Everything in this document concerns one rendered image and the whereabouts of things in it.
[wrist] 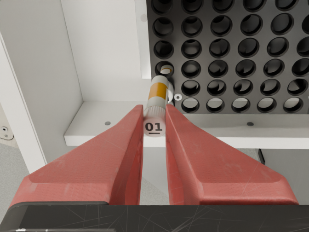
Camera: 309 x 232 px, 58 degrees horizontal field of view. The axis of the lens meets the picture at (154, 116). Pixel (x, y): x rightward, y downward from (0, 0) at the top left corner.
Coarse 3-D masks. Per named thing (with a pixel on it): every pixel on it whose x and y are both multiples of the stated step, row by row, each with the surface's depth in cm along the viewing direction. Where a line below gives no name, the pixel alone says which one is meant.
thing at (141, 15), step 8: (136, 0) 22; (144, 0) 22; (136, 8) 22; (144, 8) 22; (136, 16) 22; (144, 16) 22; (144, 24) 23; (144, 32) 23; (144, 40) 23; (144, 48) 24; (144, 56) 24; (144, 64) 25; (144, 72) 25
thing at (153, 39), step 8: (152, 0) 17; (176, 0) 17; (152, 8) 17; (176, 8) 17; (152, 16) 17; (160, 16) 17; (168, 16) 17; (176, 16) 17; (152, 24) 17; (176, 24) 17; (152, 32) 18; (176, 32) 18; (152, 40) 18; (160, 40) 18; (168, 40) 18; (176, 40) 18; (152, 48) 18; (176, 48) 18; (152, 56) 19; (160, 56) 19; (168, 56) 19; (176, 56) 18; (152, 64) 19; (176, 64) 19; (152, 72) 19; (176, 72) 19; (168, 80) 19; (176, 80) 19; (176, 88) 20; (176, 104) 20
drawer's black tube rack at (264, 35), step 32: (160, 0) 20; (192, 0) 20; (224, 0) 19; (256, 0) 19; (288, 0) 19; (160, 32) 21; (192, 32) 21; (224, 32) 18; (256, 32) 17; (288, 32) 17; (160, 64) 22; (192, 64) 22; (224, 64) 22; (256, 64) 18; (288, 64) 18; (192, 96) 20; (224, 96) 20; (256, 96) 20; (288, 96) 19
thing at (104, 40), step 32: (64, 0) 23; (96, 0) 23; (128, 0) 23; (96, 32) 25; (128, 32) 24; (96, 64) 26; (128, 64) 26; (96, 96) 28; (128, 96) 28; (96, 128) 24; (224, 128) 23; (256, 128) 23; (288, 128) 23
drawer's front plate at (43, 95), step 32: (0, 0) 16; (32, 0) 19; (0, 32) 16; (32, 32) 19; (64, 32) 24; (0, 64) 17; (32, 64) 19; (64, 64) 24; (0, 96) 18; (32, 96) 19; (64, 96) 24; (32, 128) 19; (64, 128) 24; (32, 160) 21
